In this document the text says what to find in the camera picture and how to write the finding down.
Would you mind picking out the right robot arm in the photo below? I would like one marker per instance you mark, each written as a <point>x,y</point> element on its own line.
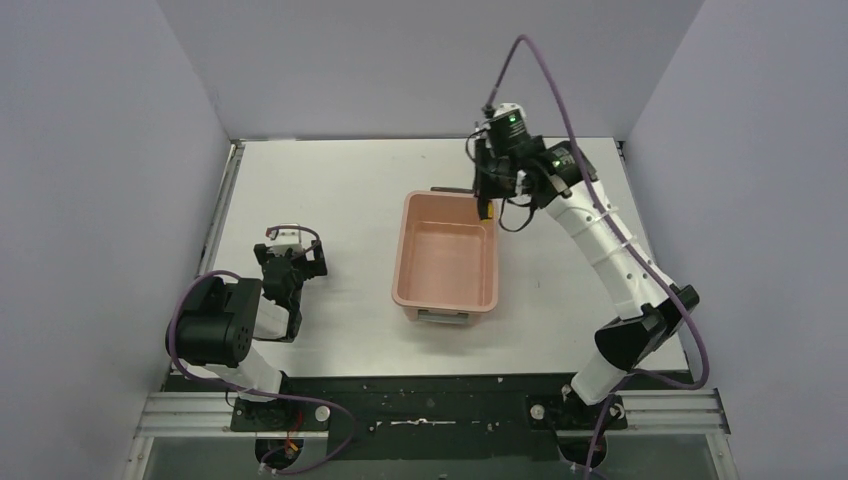
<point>559,180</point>

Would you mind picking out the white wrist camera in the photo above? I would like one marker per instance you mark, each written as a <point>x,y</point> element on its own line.
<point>285,239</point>
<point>511,111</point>

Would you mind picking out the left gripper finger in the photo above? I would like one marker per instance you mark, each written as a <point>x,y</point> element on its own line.
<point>261,252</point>
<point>315,261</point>

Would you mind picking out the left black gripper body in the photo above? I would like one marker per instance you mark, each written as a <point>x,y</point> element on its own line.
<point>291,266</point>

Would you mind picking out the aluminium front rail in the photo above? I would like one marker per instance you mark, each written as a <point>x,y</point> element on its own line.
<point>640,412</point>

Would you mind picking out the pink plastic bin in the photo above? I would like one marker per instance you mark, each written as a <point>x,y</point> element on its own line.
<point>447,267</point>

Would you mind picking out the aluminium rail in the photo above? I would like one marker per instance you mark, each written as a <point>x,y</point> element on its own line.
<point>640,412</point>
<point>225,192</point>

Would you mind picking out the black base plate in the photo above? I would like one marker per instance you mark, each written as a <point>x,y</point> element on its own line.
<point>571,422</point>

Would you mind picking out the left side aluminium rail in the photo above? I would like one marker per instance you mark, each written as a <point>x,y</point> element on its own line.
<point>225,192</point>

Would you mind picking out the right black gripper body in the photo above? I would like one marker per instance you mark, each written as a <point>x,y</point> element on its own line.
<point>486,183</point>

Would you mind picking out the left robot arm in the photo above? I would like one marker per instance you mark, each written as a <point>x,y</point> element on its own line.
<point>217,322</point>

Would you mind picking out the black yellow screwdriver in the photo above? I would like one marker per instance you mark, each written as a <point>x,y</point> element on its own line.
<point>486,212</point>

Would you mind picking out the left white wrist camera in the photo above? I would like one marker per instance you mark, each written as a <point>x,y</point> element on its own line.
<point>285,239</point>

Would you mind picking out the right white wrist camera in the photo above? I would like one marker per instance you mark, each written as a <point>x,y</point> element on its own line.
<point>511,111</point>

